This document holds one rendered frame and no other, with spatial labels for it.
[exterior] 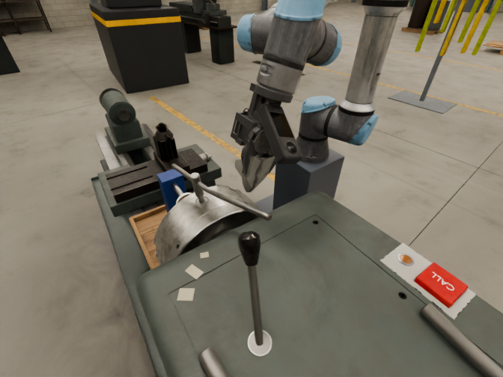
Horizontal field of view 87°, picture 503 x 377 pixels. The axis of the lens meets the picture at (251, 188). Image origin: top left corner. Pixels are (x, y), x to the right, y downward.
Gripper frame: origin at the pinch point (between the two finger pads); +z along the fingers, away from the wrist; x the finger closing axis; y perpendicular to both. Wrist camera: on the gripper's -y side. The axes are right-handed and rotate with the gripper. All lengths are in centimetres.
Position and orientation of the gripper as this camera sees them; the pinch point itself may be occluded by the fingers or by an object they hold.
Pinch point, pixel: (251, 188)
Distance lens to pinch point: 55.9
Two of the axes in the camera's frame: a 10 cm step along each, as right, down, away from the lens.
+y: -5.6, -5.2, 6.4
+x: -7.8, 0.8, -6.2
